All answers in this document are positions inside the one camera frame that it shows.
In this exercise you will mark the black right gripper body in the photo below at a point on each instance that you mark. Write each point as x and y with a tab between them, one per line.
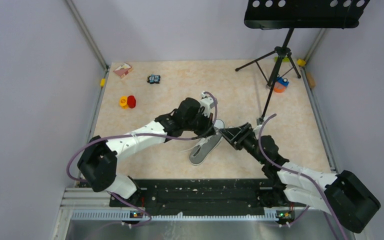
248	142

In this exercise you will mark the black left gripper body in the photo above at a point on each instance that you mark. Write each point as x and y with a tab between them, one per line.
200	123

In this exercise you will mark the grey canvas sneaker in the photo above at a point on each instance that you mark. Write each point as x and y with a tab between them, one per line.
198	155

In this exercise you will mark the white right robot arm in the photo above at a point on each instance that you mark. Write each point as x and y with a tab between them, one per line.
342	195

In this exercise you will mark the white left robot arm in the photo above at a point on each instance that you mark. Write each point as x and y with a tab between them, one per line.
100	157

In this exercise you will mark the small black blue toy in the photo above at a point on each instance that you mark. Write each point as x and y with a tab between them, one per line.
154	79

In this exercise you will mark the red round toy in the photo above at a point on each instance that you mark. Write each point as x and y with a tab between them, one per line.
131	101

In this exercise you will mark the orange blue toy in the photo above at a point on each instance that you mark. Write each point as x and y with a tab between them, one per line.
281	85

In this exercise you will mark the yellow round toy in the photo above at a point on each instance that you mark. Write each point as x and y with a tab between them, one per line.
123	102

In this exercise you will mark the pink and white box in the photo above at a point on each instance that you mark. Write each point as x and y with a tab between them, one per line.
122	70

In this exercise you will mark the yellow corner clip left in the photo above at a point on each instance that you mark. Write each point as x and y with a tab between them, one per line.
102	82

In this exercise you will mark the yellow corner clip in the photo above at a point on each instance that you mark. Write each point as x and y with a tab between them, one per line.
102	82
301	63

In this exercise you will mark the yellow corner clip right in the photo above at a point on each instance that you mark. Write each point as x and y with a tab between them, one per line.
301	63

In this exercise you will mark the black music stand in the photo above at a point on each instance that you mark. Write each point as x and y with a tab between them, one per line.
298	14

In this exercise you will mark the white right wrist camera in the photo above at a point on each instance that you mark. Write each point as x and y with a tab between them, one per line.
257	129

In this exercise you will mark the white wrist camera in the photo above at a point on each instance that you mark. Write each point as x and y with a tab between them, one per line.
257	129
208	103

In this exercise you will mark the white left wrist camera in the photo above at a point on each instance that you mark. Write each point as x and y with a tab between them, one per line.
208	103

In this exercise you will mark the white slotted cable duct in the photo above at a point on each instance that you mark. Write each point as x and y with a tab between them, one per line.
128	215

